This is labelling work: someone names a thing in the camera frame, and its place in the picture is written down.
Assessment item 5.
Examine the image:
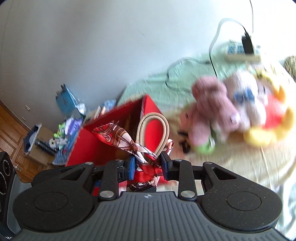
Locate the red patterned scarf bag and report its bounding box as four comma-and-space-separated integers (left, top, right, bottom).
92, 113, 174, 191

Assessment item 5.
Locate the green pink smiling plush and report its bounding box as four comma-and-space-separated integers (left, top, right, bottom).
177, 131, 215, 155

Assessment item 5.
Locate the large red cardboard box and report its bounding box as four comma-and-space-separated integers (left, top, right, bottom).
65, 94, 172, 196

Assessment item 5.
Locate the wooden door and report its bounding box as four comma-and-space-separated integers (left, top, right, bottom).
0, 106, 51, 183

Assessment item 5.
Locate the black cylinder bottle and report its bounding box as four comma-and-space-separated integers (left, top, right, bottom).
35, 139, 56, 156

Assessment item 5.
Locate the brown cardboard box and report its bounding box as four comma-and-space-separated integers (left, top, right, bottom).
23, 123, 55, 166

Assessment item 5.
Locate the blue checkered cloth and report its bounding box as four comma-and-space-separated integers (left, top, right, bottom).
52, 148, 71, 166

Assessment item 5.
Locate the white flower plush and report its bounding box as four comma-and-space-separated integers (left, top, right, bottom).
49, 138, 68, 151

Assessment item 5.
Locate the stack of books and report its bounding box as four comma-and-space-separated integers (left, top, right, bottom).
85, 99, 116, 121

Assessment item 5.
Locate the blue pencil case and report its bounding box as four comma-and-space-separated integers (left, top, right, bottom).
63, 130, 80, 155

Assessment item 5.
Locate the green frog plush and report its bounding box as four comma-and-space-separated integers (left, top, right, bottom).
53, 123, 66, 138

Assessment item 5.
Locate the purple plush toy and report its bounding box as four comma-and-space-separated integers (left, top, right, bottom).
65, 118, 82, 136

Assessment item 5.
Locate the small black mirror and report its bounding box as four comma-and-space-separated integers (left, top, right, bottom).
71, 108, 81, 120

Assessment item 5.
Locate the pink plush toy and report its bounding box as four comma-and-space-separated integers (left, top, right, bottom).
180, 76, 250, 145

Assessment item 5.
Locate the yellow red plush toy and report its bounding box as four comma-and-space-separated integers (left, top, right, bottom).
223, 68, 295, 147

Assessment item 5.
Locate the green patterned bed sheet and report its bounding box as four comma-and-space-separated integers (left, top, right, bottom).
119, 54, 295, 240

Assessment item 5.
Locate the white power strip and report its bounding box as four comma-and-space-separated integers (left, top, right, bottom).
224, 42, 261, 62

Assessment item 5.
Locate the black charger adapter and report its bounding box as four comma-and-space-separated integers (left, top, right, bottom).
241, 32, 254, 54

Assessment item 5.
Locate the black charging cable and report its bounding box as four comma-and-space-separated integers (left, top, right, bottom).
165, 0, 254, 93

